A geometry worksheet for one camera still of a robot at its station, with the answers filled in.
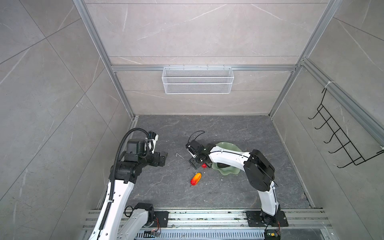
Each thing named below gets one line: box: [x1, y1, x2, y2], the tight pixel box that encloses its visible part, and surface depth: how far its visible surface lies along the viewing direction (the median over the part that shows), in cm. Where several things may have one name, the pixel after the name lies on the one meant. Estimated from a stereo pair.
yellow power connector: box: [264, 232, 281, 240], surface depth 71 cm
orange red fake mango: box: [190, 172, 202, 186], surface depth 86 cm
